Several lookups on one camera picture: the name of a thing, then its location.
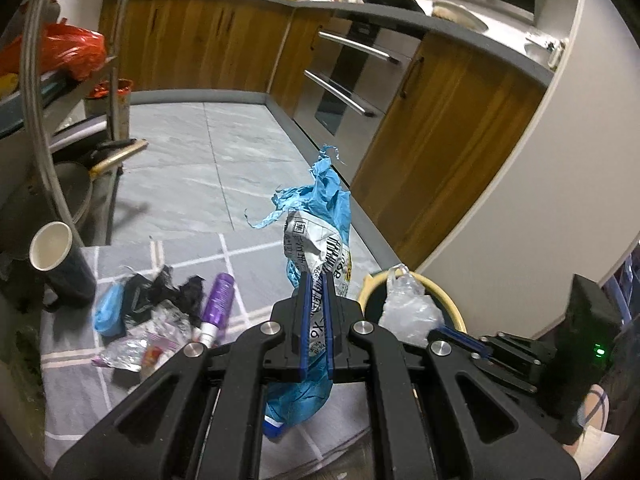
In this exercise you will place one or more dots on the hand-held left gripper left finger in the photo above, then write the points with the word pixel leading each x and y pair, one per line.
pixel 303 330

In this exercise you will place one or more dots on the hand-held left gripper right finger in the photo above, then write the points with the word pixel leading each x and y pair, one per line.
pixel 328 330

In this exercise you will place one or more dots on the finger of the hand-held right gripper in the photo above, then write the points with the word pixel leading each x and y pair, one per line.
pixel 460 341

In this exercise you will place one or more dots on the dark bin with cream rim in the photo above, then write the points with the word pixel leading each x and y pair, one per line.
pixel 440 295

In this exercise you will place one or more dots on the clear plastic bag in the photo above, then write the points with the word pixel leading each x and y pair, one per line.
pixel 410 310

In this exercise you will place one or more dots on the blue white snack wrapper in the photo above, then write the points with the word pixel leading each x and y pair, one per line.
pixel 325 195

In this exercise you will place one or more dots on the red white wrapper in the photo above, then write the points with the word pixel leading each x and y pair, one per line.
pixel 155 357

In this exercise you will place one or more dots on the black plastic bag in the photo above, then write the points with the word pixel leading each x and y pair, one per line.
pixel 145 292

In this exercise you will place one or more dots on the purple spray bottle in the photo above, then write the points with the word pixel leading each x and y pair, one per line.
pixel 217 300

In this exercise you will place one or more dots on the grey checked mat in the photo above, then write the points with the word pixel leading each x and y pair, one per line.
pixel 240 260

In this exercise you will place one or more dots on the white paper sheet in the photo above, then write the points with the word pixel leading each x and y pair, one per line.
pixel 597 442

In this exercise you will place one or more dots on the clear crumpled wrapper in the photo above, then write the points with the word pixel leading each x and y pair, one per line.
pixel 127 347

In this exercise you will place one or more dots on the light blue crumpled bag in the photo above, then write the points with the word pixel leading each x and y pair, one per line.
pixel 110 310

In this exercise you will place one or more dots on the wooden kitchen cabinet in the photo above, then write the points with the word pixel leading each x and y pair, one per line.
pixel 450 135
pixel 200 40

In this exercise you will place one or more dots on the dark mug with white inside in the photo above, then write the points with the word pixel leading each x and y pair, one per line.
pixel 70 275

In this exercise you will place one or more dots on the stainless built-in oven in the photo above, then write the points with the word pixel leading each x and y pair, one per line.
pixel 340 90

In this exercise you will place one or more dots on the metal storage rack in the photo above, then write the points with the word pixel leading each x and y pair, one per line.
pixel 120 110

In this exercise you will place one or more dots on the cardboard box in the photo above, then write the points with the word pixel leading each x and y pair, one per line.
pixel 107 102

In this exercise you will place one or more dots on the grey kitchen countertop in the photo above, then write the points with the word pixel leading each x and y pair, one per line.
pixel 390 12

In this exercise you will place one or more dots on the white plate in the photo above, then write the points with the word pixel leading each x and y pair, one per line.
pixel 460 15

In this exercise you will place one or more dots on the red plastic bag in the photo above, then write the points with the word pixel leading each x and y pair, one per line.
pixel 65 50

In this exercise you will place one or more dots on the yellow bowl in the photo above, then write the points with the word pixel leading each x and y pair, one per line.
pixel 9 85

